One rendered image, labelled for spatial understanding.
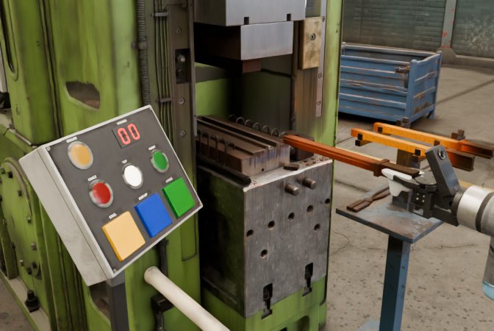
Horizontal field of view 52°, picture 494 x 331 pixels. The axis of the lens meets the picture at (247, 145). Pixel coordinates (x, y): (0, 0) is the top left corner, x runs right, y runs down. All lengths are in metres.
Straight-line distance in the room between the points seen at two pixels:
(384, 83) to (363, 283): 2.82
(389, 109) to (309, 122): 3.37
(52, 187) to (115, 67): 0.46
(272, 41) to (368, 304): 1.52
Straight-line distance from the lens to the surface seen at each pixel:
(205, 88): 1.95
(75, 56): 1.73
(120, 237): 1.03
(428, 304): 2.68
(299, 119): 1.83
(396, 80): 5.13
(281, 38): 1.51
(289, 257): 1.70
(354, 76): 5.31
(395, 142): 1.68
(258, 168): 1.55
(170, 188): 1.17
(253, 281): 1.63
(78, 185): 1.02
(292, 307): 1.84
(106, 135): 1.11
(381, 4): 9.92
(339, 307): 2.55
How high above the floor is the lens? 1.50
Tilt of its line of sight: 19 degrees down
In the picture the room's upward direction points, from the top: straight up
